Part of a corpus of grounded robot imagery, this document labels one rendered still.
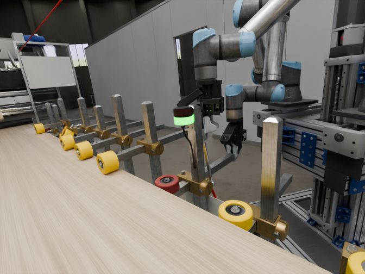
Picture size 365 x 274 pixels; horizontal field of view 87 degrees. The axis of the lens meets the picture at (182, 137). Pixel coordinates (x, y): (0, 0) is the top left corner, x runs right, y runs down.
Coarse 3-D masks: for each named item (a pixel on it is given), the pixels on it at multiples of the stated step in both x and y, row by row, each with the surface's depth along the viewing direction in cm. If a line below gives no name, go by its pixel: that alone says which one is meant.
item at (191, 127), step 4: (176, 108) 58; (180, 108) 57; (184, 108) 57; (188, 116) 58; (188, 124) 63; (192, 124) 62; (188, 128) 64; (192, 128) 62; (184, 132) 61; (188, 140) 62; (192, 148) 64; (192, 152) 64; (192, 156) 65
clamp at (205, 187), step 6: (180, 174) 75; (186, 174) 74; (180, 180) 73; (186, 180) 71; (192, 180) 69; (204, 180) 68; (192, 186) 69; (198, 186) 67; (204, 186) 66; (210, 186) 68; (192, 192) 70; (198, 192) 68; (204, 192) 66; (210, 192) 68
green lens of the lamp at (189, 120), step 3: (174, 117) 59; (183, 117) 57; (186, 117) 57; (189, 117) 57; (192, 117) 59; (174, 120) 59; (177, 120) 58; (180, 120) 57; (183, 120) 57; (186, 120) 57; (189, 120) 58; (192, 120) 59; (174, 123) 60; (177, 123) 58; (180, 123) 58; (183, 123) 57; (186, 123) 58; (189, 123) 58
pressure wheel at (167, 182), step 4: (160, 176) 67; (164, 176) 66; (168, 176) 66; (172, 176) 66; (176, 176) 66; (156, 180) 64; (160, 180) 64; (164, 180) 64; (168, 180) 63; (172, 180) 64; (176, 180) 63; (156, 184) 62; (160, 184) 61; (164, 184) 61; (168, 184) 61; (172, 184) 61; (176, 184) 62; (160, 188) 61; (164, 188) 60; (168, 188) 60; (172, 188) 61; (176, 188) 62; (172, 192) 61
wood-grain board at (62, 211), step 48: (0, 144) 137; (48, 144) 125; (0, 192) 67; (48, 192) 64; (96, 192) 61; (144, 192) 59; (0, 240) 45; (48, 240) 43; (96, 240) 42; (144, 240) 41; (192, 240) 40; (240, 240) 39
